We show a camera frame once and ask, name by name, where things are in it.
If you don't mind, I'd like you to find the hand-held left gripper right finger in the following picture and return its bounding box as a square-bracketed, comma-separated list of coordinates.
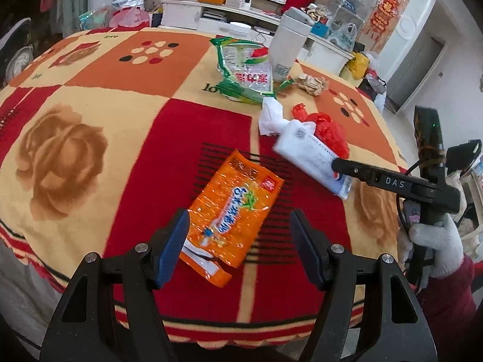
[290, 208, 438, 362]

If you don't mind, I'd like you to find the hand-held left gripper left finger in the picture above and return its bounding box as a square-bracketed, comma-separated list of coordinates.
[40, 208, 191, 362]

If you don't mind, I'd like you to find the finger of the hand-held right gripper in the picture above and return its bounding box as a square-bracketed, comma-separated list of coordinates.
[331, 157, 412, 197]

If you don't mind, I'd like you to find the white plastic packet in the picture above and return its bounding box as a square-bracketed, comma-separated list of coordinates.
[272, 121, 353, 201]

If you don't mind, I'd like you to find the orange snack packet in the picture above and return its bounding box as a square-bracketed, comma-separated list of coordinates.
[179, 149, 284, 286]

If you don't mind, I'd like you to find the person's right forearm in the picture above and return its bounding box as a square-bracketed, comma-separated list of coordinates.
[415, 254, 480, 348]

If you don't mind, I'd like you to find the person's right hand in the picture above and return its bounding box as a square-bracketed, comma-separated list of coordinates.
[397, 213, 465, 280]

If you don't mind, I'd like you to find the red plastic bag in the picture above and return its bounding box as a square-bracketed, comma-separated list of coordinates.
[291, 103, 350, 159]

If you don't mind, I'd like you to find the crumpled brown paper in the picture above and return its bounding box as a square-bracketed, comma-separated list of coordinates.
[294, 75, 330, 97]

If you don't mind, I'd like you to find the grey door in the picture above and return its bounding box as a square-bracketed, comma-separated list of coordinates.
[389, 36, 442, 114]

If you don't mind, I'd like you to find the yellow bag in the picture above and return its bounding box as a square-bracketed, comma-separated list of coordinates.
[347, 52, 370, 80]

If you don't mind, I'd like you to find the crumpled white tissue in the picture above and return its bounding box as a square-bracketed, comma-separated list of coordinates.
[258, 97, 293, 137]

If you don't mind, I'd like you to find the red orange patterned blanket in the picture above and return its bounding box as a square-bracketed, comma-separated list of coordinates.
[0, 26, 410, 349]

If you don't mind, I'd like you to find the white thermos jug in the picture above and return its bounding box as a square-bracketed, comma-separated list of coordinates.
[269, 7, 314, 83]

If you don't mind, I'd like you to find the green clear plastic bag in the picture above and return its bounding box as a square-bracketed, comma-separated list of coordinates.
[209, 37, 293, 105]

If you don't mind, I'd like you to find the red hanging ornament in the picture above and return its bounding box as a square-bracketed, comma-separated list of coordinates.
[370, 0, 401, 42]

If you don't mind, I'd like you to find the clear acrylic shelf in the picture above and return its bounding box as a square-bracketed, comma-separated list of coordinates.
[328, 0, 382, 38]

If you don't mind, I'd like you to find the pink bag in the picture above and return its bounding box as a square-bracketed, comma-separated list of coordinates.
[111, 8, 149, 29]

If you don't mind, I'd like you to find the white TV cabinet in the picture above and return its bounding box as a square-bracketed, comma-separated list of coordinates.
[158, 0, 355, 76]

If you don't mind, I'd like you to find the black cable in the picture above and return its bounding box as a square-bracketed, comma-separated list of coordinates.
[395, 156, 429, 230]

